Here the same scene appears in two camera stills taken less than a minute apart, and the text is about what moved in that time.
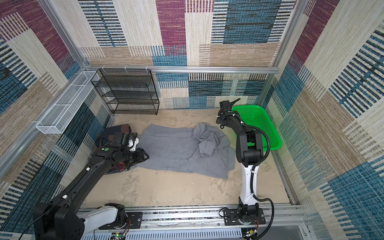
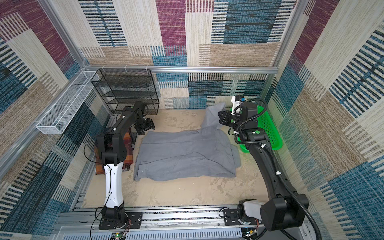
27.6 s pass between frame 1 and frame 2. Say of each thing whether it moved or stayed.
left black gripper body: moved
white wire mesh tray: stayed
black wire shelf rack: stayed
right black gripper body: moved
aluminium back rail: stayed
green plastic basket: stayed
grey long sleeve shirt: moved
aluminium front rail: stayed
